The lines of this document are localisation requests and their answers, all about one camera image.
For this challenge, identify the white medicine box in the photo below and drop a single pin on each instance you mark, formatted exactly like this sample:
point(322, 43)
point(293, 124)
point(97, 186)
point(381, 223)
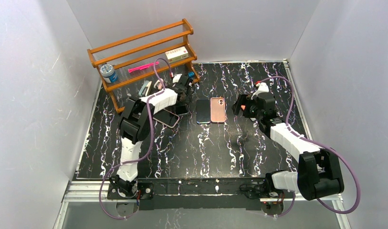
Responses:
point(177, 54)

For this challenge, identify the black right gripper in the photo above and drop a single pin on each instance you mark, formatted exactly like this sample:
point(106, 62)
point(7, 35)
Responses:
point(244, 107)

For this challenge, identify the pink tape dispenser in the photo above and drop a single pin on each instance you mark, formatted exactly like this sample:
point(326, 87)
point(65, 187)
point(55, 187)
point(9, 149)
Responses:
point(158, 85)

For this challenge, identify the pink highlighter pen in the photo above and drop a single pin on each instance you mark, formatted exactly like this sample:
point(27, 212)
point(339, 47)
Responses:
point(143, 68)

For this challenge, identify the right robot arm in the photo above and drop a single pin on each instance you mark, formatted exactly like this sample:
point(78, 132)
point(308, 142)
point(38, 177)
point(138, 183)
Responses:
point(318, 174)

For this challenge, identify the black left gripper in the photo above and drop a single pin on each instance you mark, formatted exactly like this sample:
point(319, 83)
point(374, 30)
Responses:
point(183, 84)

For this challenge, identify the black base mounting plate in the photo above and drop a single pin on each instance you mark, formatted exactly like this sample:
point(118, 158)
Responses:
point(195, 193)

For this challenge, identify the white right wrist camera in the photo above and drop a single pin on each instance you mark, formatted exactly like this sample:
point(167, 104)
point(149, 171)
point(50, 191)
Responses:
point(260, 88)

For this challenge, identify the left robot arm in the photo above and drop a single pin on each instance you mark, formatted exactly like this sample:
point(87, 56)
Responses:
point(136, 130)

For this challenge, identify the cream cased phone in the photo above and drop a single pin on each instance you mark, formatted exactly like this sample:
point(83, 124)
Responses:
point(166, 118)

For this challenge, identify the orange wooden shelf rack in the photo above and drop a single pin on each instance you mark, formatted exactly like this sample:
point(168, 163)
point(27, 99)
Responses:
point(146, 47)

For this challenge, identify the black smartphone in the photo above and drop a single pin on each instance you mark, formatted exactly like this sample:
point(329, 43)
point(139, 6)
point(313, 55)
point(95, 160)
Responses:
point(203, 111)

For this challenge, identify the blue round jar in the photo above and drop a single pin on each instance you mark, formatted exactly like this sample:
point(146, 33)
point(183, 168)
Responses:
point(108, 73)

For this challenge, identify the black blue marker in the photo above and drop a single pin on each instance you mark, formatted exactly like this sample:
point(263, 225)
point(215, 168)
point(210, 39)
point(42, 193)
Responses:
point(191, 75)

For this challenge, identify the teal eraser block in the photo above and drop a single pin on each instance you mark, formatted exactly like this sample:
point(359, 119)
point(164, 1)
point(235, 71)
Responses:
point(142, 91)

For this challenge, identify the clear phone case with phone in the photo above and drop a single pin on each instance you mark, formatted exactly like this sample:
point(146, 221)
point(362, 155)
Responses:
point(182, 109)

